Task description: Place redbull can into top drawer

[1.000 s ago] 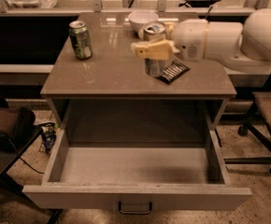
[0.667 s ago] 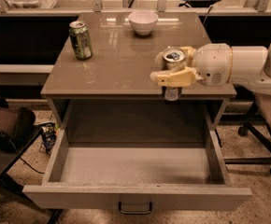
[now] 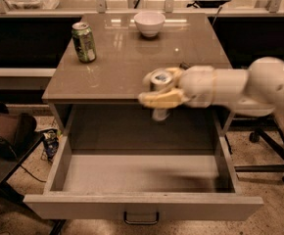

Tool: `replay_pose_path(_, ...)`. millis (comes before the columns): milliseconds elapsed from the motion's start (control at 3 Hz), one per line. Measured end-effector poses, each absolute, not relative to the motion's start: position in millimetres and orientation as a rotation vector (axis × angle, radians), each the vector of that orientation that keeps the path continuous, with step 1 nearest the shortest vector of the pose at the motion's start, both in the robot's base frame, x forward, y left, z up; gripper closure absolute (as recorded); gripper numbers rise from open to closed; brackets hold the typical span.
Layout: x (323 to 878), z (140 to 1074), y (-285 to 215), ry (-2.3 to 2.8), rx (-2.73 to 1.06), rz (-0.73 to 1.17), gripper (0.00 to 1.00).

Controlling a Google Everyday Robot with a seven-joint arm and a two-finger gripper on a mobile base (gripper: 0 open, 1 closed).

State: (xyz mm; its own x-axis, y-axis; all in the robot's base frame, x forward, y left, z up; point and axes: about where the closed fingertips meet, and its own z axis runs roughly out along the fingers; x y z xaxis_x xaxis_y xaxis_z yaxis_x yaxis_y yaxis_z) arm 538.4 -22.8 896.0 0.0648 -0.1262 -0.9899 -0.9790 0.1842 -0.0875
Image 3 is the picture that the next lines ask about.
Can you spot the green soda can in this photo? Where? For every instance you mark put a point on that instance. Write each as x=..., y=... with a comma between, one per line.
x=83, y=41

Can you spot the black snack bar packet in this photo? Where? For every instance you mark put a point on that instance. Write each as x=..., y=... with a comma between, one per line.
x=184, y=66

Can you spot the black side table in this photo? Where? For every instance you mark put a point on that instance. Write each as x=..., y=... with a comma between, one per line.
x=9, y=165

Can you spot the crumpled snack wrapper on floor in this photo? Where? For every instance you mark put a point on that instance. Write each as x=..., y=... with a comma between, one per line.
x=50, y=144

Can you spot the grey drawer cabinet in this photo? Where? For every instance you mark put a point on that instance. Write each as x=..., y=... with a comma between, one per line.
x=96, y=104

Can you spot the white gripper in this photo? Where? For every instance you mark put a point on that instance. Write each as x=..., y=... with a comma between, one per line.
x=198, y=83

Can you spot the black drawer handle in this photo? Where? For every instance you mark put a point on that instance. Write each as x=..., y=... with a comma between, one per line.
x=141, y=218

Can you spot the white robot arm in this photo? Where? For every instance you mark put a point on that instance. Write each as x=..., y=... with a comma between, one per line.
x=256, y=91

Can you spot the open grey top drawer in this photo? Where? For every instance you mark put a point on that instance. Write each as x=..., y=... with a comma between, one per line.
x=177, y=186

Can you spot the dark brown bag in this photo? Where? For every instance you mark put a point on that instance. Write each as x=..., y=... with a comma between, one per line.
x=16, y=130

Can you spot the white bowl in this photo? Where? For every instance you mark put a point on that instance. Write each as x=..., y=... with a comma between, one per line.
x=149, y=23

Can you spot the silver redbull can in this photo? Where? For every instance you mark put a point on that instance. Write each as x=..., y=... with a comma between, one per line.
x=160, y=79

